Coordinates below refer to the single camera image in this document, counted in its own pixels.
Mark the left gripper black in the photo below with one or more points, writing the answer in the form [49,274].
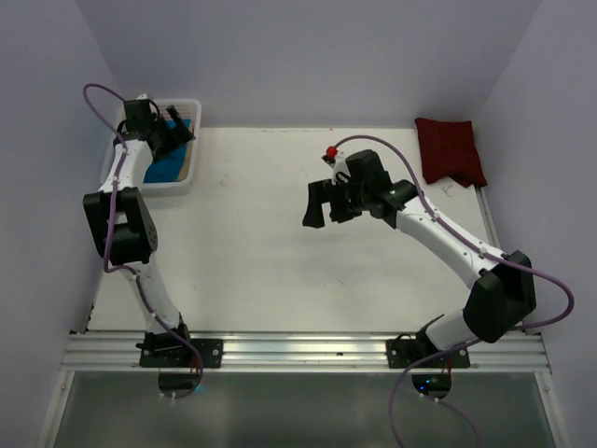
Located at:
[176,137]

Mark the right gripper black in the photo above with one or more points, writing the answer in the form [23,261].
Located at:
[324,191]

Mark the blue t shirt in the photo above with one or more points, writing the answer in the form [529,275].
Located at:
[172,169]

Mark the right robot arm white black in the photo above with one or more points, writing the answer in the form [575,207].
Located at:
[499,296]

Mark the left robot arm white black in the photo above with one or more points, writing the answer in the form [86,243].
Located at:
[125,234]

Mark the white plastic basket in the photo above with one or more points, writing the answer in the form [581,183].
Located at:
[126,162]

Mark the folded dark red t shirt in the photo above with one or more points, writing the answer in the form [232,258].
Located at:
[448,150]

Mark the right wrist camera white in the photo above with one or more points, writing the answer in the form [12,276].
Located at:
[336,161]

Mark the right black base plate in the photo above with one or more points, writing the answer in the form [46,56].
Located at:
[404,350]

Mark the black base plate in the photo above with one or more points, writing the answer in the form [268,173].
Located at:
[205,352]
[404,350]

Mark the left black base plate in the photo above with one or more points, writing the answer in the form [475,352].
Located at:
[205,352]

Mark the aluminium mounting rail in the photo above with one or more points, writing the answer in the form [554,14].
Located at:
[360,352]

